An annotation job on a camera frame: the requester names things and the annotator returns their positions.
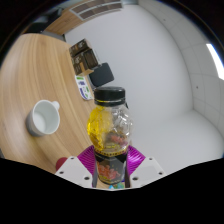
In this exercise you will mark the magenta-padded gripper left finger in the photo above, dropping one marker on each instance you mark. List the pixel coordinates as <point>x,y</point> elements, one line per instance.
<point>72,170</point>

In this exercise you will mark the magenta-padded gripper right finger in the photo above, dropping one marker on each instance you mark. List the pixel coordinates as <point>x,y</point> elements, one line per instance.
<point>146,170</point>

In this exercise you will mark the clear drink bottle black cap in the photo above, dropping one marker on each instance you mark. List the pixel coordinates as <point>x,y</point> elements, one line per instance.
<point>110,133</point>

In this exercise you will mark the white and grey mug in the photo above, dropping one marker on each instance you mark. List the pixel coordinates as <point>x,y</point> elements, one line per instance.
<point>43,118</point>

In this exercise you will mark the green and white leaflet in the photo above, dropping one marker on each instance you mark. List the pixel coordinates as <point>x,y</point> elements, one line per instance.
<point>84,88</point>

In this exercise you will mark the black office chair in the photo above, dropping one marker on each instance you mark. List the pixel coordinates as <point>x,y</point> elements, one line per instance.
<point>101,75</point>

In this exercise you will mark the wide dark brown box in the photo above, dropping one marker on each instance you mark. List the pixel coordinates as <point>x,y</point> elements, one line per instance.
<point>91,59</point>

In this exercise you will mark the small dark brown box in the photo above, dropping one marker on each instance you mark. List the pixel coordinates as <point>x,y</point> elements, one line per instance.
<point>79,46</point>

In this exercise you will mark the long ceiling light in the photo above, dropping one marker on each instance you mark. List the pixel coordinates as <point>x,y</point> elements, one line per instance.
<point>216,61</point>

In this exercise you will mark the black leather sofa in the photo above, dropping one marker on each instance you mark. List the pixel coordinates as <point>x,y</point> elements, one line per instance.
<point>40,25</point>

